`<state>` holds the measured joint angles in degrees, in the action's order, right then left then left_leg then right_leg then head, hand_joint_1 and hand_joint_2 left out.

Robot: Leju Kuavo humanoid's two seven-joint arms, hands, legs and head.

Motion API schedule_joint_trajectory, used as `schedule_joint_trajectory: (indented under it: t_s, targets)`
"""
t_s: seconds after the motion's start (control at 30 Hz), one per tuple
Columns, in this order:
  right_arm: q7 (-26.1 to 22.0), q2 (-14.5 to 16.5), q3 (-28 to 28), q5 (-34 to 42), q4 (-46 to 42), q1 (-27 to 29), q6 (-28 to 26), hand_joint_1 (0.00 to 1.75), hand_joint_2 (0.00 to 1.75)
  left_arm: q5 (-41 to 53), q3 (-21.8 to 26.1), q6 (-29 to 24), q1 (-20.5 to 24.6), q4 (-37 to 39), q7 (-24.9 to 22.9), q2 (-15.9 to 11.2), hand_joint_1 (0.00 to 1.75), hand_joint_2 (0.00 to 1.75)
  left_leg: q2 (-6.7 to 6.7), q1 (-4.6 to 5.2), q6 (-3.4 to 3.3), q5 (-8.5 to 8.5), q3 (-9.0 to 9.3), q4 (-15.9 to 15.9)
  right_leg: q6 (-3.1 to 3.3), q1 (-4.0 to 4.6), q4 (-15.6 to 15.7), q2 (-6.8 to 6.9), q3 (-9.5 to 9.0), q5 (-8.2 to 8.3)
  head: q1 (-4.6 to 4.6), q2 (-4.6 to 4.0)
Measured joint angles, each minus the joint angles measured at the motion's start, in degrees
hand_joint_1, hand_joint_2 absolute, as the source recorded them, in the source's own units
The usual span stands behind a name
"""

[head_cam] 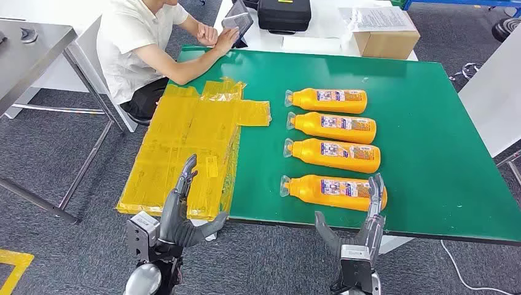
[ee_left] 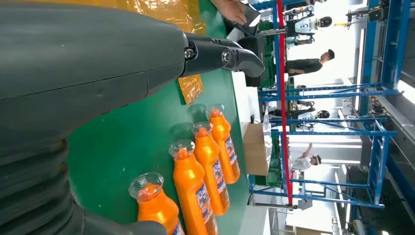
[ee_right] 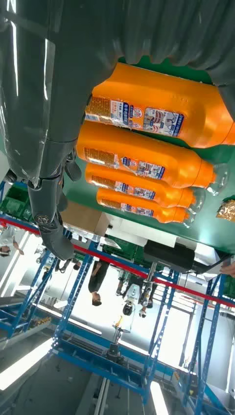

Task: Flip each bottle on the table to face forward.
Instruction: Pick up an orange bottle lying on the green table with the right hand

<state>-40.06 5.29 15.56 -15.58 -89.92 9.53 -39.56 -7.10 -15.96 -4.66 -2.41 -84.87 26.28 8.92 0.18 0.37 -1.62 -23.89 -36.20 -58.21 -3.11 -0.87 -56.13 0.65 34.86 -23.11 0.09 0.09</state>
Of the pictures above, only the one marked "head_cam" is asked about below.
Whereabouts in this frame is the yellow floor tape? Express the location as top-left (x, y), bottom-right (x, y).
top-left (0, 249), bottom-right (34, 295)

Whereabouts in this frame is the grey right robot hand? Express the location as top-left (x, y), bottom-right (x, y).
top-left (314, 173), bottom-right (386, 258)

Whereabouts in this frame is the brown cardboard box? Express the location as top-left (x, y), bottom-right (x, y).
top-left (353, 29), bottom-right (421, 61)

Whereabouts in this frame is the white table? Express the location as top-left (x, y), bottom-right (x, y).
top-left (205, 0), bottom-right (419, 62)

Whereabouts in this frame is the printed paper in sleeve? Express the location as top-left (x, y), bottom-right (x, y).
top-left (339, 6), bottom-right (418, 34)

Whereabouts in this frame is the blue metal rack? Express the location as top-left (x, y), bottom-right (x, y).
top-left (402, 0), bottom-right (521, 19)

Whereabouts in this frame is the white cable bundle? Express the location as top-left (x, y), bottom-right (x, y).
top-left (449, 62), bottom-right (484, 82)

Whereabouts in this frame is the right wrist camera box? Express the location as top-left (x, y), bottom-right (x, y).
top-left (340, 244), bottom-right (374, 295)

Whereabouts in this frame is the black carrying case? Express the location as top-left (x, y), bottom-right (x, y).
top-left (257, 0), bottom-right (312, 35)

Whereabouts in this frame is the white floor cable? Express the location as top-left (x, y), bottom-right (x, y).
top-left (439, 240), bottom-right (514, 295)

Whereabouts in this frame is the black round stool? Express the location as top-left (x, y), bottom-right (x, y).
top-left (491, 17), bottom-right (521, 44)

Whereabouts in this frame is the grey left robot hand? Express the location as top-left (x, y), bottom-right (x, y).
top-left (156, 154), bottom-right (230, 249)

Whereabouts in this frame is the steel table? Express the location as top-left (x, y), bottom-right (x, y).
top-left (0, 18), bottom-right (125, 226)

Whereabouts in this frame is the yellow taped cardboard sheet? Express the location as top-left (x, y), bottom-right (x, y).
top-left (116, 78), bottom-right (272, 222)

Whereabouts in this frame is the person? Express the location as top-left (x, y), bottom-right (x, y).
top-left (96, 0), bottom-right (241, 126)

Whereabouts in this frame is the metal frame leg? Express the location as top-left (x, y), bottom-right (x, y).
top-left (494, 148), bottom-right (521, 188)

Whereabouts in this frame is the white board panel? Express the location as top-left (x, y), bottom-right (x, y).
top-left (458, 24), bottom-right (521, 159)

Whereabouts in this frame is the orange detergent bottle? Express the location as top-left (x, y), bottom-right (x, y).
top-left (280, 175), bottom-right (388, 213)
top-left (283, 138), bottom-right (382, 175)
top-left (284, 87), bottom-right (368, 115)
top-left (286, 111), bottom-right (377, 145)

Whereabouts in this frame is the grey tablet on stand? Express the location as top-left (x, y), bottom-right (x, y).
top-left (221, 0), bottom-right (254, 49)

